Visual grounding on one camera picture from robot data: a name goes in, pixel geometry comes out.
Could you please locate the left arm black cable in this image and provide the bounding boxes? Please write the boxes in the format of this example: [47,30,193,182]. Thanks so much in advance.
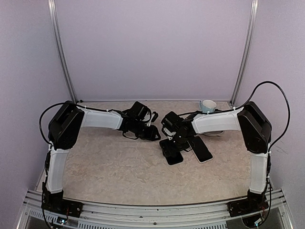
[39,102,67,144]

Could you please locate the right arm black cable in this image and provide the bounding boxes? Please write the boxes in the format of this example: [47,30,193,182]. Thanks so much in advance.
[243,81,291,146]

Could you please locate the front aluminium rail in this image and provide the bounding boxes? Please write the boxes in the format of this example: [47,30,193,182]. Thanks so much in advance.
[18,188,294,229]

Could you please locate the right aluminium frame post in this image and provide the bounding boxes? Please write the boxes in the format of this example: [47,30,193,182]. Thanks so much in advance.
[230,0,259,106]

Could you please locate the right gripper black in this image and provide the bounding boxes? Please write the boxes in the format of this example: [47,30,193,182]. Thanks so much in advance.
[161,132,190,157]

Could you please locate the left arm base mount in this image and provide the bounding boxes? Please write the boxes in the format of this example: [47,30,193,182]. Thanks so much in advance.
[41,191,83,218]

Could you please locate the black phone case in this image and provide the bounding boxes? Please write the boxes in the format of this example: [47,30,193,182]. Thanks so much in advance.
[159,139,183,165]

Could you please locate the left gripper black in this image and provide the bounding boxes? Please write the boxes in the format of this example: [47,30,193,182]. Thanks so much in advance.
[132,119,161,141]

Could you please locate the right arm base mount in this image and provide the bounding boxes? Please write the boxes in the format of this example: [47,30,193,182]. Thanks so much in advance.
[227,195,269,217]

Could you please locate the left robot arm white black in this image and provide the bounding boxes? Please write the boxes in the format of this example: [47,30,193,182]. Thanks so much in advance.
[43,101,161,212]

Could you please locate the light blue mug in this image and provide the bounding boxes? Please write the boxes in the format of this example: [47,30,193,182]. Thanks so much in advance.
[199,100,217,113]

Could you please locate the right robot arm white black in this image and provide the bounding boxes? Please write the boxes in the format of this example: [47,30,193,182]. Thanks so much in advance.
[159,101,272,212]

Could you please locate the pink phone case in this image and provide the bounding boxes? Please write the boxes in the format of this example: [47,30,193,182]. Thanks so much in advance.
[187,135,214,164]

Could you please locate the left aluminium frame post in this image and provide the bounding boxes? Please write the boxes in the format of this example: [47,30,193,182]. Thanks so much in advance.
[48,0,77,103]

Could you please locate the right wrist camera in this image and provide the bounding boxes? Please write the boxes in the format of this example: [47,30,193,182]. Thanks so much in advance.
[161,111,183,140]

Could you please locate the aluminium frame post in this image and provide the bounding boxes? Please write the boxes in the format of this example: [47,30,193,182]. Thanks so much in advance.
[48,0,77,103]
[230,0,259,106]

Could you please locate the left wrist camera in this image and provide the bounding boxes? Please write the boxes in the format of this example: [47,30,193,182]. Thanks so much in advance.
[146,112,159,126]

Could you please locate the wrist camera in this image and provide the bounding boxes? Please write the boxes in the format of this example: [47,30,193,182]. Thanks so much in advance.
[146,112,159,126]
[161,111,183,140]

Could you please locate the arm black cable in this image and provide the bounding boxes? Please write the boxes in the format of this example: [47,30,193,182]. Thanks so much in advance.
[39,102,67,144]
[243,81,291,146]

